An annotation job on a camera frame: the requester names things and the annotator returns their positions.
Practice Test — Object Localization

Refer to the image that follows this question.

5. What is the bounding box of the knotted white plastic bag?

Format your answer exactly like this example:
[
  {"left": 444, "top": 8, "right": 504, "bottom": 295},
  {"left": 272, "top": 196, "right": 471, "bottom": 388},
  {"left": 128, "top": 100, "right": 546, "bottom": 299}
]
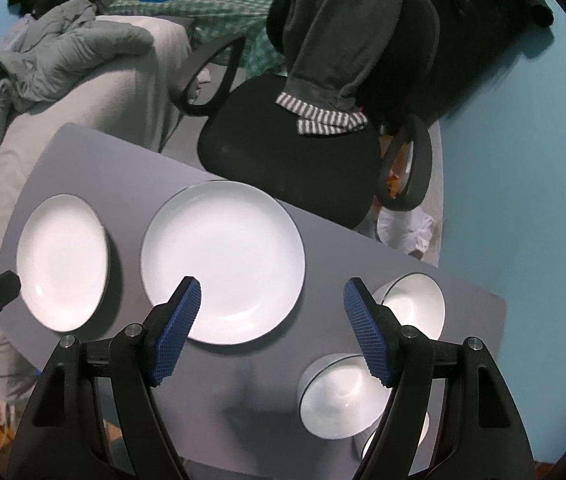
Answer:
[{"left": 375, "top": 207, "right": 436, "bottom": 257}]

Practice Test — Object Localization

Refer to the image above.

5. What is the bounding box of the green checked tablecloth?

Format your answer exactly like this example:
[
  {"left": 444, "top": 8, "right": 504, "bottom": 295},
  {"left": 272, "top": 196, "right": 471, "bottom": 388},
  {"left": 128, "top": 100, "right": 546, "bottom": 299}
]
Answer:
[{"left": 98, "top": 0, "right": 289, "bottom": 78}]

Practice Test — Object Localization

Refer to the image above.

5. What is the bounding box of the black office chair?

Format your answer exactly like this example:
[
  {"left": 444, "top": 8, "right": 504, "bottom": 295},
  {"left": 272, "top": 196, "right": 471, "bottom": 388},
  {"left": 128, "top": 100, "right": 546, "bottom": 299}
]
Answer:
[{"left": 170, "top": 0, "right": 434, "bottom": 231}]

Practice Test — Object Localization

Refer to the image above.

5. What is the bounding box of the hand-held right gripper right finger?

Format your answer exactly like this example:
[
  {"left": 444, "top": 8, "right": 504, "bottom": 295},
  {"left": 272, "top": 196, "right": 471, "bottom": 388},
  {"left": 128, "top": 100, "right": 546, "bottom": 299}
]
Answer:
[{"left": 344, "top": 276, "right": 536, "bottom": 480}]

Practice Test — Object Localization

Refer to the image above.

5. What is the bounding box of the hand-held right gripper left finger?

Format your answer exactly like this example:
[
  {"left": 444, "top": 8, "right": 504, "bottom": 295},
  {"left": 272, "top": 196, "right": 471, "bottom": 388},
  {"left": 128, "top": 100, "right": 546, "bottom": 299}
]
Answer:
[{"left": 7, "top": 276, "right": 201, "bottom": 480}]

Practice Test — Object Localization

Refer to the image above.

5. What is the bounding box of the large white plate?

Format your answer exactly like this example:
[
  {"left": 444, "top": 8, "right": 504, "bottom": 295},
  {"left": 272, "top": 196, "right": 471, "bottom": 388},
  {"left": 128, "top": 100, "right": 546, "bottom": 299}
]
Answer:
[{"left": 140, "top": 180, "right": 307, "bottom": 346}]

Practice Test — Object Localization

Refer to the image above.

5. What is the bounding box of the grey garment with striped cuffs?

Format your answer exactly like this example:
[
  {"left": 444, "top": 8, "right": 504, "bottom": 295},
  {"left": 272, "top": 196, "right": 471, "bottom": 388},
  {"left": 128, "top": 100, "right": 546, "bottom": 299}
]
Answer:
[{"left": 275, "top": 0, "right": 409, "bottom": 136}]

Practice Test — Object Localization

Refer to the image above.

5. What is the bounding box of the black jacket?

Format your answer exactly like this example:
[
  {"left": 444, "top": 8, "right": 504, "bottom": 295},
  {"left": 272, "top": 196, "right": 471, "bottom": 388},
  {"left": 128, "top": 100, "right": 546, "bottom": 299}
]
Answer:
[{"left": 403, "top": 0, "right": 556, "bottom": 126}]

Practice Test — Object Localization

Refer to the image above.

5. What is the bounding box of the grey puffer jacket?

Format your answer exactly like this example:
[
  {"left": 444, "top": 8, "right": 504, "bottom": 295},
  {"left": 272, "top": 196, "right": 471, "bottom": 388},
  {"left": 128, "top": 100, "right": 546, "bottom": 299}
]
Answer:
[{"left": 0, "top": 0, "right": 156, "bottom": 111}]

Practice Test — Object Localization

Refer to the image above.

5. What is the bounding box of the small white plate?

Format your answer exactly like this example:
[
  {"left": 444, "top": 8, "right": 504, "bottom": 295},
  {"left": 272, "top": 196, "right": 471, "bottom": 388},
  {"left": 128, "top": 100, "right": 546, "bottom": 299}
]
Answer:
[{"left": 16, "top": 194, "right": 112, "bottom": 332}]

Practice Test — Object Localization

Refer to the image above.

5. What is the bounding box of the grey covered sofa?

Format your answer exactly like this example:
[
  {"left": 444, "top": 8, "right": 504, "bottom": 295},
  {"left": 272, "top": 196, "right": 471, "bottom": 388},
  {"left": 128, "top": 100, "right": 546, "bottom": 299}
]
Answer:
[{"left": 0, "top": 15, "right": 199, "bottom": 401}]

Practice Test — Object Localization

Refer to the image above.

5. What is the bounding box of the orange snack packet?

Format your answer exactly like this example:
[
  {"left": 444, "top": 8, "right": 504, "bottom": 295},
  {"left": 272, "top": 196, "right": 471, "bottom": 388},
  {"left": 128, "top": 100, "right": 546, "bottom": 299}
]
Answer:
[{"left": 385, "top": 135, "right": 414, "bottom": 197}]

